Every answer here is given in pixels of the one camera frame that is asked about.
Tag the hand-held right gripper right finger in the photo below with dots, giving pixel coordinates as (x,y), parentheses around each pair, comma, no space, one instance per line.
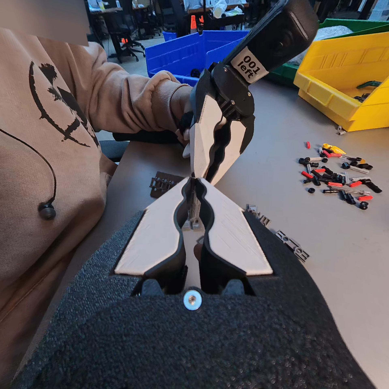
(237,240)

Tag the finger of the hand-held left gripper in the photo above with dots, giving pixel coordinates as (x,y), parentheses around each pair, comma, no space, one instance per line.
(203,136)
(235,142)

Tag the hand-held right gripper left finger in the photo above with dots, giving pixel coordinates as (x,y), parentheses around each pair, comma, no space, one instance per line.
(152,240)

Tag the yellow plastic bin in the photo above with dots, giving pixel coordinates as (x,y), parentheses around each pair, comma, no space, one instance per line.
(328,67)

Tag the pile of grey track links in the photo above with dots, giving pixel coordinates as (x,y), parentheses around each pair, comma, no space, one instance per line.
(361,97)

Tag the person's left forearm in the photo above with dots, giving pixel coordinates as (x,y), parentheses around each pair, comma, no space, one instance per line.
(127,100)

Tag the grey desk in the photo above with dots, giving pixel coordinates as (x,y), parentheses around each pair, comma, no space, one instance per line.
(349,258)

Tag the person's left hand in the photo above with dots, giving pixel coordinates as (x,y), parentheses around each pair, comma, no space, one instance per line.
(180,101)

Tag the blue plastic bin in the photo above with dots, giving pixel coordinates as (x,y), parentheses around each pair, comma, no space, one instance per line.
(225,45)
(170,57)

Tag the green crate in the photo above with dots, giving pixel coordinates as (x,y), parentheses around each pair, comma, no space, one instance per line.
(282,74)

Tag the black chair armrest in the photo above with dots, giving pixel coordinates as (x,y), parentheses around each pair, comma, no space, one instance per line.
(146,137)

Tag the orange traffic cone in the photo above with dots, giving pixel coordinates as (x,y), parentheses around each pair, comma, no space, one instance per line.
(193,24)

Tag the grey chair seat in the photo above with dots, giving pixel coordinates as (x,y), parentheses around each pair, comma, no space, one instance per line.
(114,150)

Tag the small grey toy pins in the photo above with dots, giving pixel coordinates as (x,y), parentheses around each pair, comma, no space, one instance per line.
(341,130)

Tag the pile of small toy pins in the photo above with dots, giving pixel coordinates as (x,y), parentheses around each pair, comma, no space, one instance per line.
(337,179)

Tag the clear plastic bag bundle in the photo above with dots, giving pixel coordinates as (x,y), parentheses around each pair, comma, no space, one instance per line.
(331,32)

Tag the black office chair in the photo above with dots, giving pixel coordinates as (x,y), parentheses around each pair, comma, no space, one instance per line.
(127,42)

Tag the beige printed hoodie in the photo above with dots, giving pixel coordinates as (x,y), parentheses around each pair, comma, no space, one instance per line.
(36,197)

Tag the teal brick separator tool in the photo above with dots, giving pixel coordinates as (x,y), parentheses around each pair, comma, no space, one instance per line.
(369,84)

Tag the cluttered work table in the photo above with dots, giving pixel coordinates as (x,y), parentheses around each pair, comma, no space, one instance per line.
(106,12)

